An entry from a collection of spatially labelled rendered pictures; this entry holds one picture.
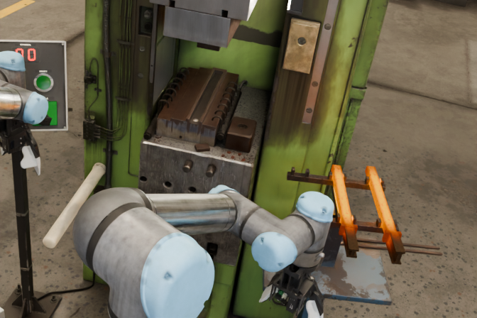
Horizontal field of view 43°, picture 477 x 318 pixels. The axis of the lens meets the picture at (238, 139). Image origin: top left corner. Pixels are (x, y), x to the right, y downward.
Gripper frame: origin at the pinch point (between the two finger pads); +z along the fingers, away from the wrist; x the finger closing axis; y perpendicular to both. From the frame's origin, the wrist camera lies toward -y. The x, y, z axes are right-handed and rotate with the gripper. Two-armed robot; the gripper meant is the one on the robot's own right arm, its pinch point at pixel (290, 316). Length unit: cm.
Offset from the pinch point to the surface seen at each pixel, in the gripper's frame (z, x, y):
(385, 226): -1.3, 6.2, -45.8
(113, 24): -28, -99, -48
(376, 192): -1, -2, -60
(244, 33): -20, -75, -94
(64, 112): -7, -94, -21
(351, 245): -1.7, 2.0, -30.7
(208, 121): -6, -60, -51
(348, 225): -1.9, -2.1, -38.0
